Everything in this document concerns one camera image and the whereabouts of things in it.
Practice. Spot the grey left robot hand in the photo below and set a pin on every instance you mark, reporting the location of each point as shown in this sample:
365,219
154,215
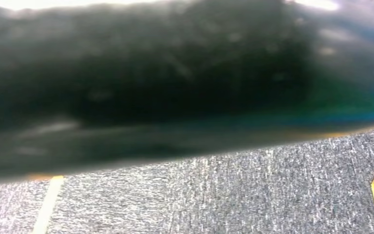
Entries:
348,71

